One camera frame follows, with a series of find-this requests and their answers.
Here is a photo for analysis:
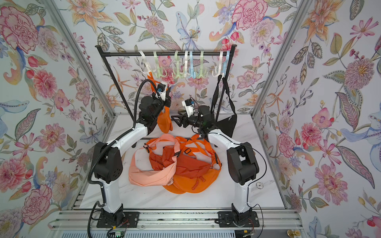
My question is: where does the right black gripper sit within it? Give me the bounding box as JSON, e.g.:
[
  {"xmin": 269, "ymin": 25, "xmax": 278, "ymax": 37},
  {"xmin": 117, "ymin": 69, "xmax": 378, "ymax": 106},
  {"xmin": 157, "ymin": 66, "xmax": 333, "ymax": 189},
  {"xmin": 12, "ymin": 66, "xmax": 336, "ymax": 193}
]
[{"xmin": 173, "ymin": 110, "xmax": 205, "ymax": 131}]

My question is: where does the orange bag with long straps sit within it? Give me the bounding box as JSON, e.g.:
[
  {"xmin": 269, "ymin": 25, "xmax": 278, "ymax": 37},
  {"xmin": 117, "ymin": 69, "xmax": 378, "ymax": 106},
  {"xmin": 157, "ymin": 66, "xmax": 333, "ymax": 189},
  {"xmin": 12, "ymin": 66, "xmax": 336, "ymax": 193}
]
[{"xmin": 173, "ymin": 134, "xmax": 222, "ymax": 193}]

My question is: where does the black crossbody bag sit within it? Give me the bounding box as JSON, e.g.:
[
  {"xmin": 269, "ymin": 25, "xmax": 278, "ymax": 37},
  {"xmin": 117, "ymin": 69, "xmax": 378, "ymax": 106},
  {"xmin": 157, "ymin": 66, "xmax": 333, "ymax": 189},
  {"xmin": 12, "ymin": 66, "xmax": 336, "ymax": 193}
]
[{"xmin": 210, "ymin": 74, "xmax": 238, "ymax": 137}]

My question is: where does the dark orange zip bag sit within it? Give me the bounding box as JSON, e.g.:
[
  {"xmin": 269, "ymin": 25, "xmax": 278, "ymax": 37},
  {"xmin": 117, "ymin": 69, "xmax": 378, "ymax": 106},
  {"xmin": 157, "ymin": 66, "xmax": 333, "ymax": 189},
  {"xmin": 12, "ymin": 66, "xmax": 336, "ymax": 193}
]
[{"xmin": 149, "ymin": 142, "xmax": 217, "ymax": 179}]

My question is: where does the pink crescent bag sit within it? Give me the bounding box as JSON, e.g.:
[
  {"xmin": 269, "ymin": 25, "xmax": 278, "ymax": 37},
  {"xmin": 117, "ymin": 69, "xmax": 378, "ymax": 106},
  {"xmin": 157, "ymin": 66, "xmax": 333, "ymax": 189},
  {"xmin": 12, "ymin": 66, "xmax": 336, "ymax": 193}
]
[{"xmin": 129, "ymin": 134, "xmax": 181, "ymax": 187}]

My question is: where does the bright orange crescent bag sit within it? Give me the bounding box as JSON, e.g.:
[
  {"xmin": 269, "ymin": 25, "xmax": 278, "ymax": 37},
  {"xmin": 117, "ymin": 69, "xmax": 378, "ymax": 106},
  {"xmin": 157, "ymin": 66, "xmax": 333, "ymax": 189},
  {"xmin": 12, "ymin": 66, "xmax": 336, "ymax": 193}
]
[{"xmin": 163, "ymin": 181, "xmax": 192, "ymax": 194}]

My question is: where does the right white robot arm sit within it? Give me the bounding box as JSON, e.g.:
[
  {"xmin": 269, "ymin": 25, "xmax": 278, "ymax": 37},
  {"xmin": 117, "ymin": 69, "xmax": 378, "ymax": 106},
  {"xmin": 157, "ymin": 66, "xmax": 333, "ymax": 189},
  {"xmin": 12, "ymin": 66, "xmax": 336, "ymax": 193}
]
[{"xmin": 171, "ymin": 105, "xmax": 260, "ymax": 228}]

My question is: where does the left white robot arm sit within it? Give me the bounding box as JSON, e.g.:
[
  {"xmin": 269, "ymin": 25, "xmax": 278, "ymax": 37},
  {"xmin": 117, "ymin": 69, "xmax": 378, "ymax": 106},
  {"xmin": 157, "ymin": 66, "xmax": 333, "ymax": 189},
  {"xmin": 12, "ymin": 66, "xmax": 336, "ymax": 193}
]
[{"xmin": 87, "ymin": 95, "xmax": 171, "ymax": 226}]

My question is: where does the green hook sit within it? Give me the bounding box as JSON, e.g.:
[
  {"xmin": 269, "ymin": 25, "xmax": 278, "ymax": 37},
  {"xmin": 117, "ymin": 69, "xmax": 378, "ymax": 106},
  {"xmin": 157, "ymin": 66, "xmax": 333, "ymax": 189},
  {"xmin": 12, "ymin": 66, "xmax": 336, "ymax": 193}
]
[
  {"xmin": 172, "ymin": 51, "xmax": 182, "ymax": 79},
  {"xmin": 196, "ymin": 51, "xmax": 208, "ymax": 79},
  {"xmin": 153, "ymin": 51, "xmax": 167, "ymax": 78}
]

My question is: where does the white hook far left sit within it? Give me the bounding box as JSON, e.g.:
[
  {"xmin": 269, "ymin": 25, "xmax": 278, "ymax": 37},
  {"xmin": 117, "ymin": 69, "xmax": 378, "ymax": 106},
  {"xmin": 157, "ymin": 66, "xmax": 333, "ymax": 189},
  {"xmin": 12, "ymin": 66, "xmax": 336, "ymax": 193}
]
[{"xmin": 139, "ymin": 51, "xmax": 152, "ymax": 75}]

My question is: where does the white hook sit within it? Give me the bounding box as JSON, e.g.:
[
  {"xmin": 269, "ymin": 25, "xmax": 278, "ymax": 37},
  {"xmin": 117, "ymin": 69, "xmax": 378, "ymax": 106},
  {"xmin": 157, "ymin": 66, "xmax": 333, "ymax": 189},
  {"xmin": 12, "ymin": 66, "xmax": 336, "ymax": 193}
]
[
  {"xmin": 212, "ymin": 51, "xmax": 224, "ymax": 77},
  {"xmin": 139, "ymin": 51, "xmax": 152, "ymax": 75},
  {"xmin": 182, "ymin": 51, "xmax": 189, "ymax": 79}
]

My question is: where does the blue hook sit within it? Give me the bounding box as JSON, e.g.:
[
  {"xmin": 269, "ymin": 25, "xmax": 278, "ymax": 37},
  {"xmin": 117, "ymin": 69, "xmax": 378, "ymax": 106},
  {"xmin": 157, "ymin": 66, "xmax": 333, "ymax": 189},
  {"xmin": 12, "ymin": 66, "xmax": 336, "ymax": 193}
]
[
  {"xmin": 189, "ymin": 51, "xmax": 196, "ymax": 79},
  {"xmin": 221, "ymin": 51, "xmax": 230, "ymax": 77}
]

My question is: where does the black metal clothes rack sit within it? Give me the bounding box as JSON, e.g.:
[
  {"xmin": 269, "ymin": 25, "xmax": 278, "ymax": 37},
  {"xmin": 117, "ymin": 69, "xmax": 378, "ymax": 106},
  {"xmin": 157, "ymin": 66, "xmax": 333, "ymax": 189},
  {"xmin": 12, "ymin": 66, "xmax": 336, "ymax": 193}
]
[{"xmin": 94, "ymin": 44, "xmax": 238, "ymax": 148}]

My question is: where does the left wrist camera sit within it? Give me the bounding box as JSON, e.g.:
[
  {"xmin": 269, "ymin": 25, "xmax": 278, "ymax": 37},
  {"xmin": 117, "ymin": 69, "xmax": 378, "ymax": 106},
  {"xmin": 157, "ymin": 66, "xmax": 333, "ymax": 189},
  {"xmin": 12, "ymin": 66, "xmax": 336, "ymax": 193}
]
[{"xmin": 156, "ymin": 81, "xmax": 170, "ymax": 102}]

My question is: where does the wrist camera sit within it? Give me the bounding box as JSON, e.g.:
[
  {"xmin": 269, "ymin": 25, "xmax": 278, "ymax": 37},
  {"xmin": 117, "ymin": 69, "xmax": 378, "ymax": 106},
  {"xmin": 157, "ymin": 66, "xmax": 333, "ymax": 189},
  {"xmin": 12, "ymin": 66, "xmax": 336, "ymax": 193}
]
[
  {"xmin": 182, "ymin": 98, "xmax": 195, "ymax": 118},
  {"xmin": 156, "ymin": 81, "xmax": 170, "ymax": 102}
]

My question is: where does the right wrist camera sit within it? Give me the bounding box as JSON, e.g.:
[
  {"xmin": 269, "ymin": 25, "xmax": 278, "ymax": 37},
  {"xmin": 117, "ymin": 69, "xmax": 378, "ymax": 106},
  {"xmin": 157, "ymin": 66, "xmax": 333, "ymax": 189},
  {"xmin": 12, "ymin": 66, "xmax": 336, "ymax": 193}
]
[{"xmin": 182, "ymin": 98, "xmax": 195, "ymax": 118}]

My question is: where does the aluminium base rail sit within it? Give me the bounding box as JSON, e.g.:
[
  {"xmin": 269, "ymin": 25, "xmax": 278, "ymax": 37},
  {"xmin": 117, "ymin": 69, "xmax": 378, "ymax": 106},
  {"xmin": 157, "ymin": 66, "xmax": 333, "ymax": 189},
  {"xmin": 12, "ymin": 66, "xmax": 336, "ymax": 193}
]
[{"xmin": 48, "ymin": 208, "xmax": 303, "ymax": 231}]

